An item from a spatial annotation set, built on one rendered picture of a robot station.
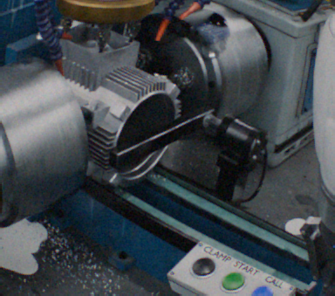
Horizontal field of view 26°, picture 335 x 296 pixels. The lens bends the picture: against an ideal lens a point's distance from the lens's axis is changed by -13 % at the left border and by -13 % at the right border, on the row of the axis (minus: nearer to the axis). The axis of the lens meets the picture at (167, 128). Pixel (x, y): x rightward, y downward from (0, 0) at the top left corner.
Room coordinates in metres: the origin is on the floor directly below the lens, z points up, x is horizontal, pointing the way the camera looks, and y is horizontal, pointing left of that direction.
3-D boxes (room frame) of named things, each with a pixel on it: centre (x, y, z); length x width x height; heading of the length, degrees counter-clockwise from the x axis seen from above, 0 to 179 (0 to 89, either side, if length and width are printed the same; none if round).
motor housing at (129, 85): (1.22, 0.11, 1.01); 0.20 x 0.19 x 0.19; 56
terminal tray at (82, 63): (1.24, 0.15, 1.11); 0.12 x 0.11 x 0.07; 56
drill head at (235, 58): (1.46, -0.05, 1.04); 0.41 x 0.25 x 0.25; 146
